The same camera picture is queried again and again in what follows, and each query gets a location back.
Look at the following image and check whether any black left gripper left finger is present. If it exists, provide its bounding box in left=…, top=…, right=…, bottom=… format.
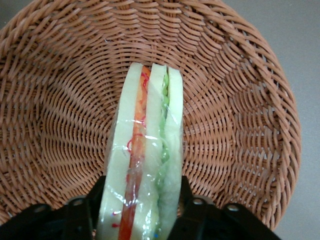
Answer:
left=0, top=175, right=107, bottom=240

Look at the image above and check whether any plastic-wrapped triangle sandwich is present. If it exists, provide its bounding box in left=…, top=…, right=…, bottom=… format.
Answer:
left=96, top=62, right=186, bottom=240

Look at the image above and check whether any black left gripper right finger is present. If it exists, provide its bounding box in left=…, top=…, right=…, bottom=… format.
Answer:
left=172, top=175, right=284, bottom=240

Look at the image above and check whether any round brown wicker basket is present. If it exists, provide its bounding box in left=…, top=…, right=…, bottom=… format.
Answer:
left=0, top=0, right=302, bottom=232

